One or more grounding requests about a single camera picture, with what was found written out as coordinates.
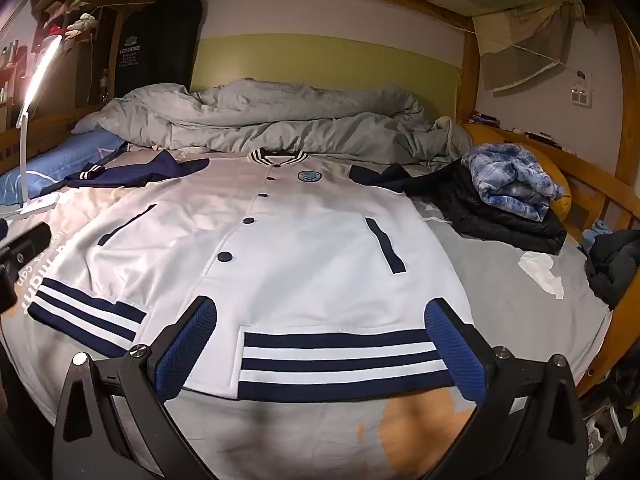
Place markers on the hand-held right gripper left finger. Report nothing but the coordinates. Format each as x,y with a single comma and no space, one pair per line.
185,350

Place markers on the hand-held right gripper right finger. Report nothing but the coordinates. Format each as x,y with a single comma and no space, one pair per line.
457,355

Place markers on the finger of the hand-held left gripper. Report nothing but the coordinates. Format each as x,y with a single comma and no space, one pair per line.
25,247

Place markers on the white navy varsity jacket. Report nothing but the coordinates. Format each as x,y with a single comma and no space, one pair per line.
300,260
500,300

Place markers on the pile of dark clothes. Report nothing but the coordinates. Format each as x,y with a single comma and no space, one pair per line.
615,265

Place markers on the blue pillow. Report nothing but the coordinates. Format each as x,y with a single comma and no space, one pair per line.
60,160

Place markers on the white crumpled tissue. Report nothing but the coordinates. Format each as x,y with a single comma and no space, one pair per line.
542,272

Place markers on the black puffer jacket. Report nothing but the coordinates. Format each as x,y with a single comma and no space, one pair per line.
490,225

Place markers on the white desk lamp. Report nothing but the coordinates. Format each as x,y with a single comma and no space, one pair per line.
35,85

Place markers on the clear plastic bottle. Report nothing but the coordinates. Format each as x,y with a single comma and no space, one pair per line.
104,87

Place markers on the blue tie-dye fleece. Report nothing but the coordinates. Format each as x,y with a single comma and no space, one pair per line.
510,180

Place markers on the wooden shelf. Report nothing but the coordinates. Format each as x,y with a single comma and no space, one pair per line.
85,70

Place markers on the white plush toy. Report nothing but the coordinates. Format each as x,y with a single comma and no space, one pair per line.
80,25

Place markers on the black hanging garment bag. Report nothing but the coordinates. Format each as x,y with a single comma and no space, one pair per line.
160,45

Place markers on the grey crumpled duvet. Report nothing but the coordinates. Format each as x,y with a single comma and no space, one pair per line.
300,120

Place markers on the hanging checkered cloth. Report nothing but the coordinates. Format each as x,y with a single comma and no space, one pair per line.
525,50

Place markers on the wooden bunk bed frame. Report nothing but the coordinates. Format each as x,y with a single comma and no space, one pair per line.
469,75

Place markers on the white wall socket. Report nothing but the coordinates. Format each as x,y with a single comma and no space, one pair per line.
581,92

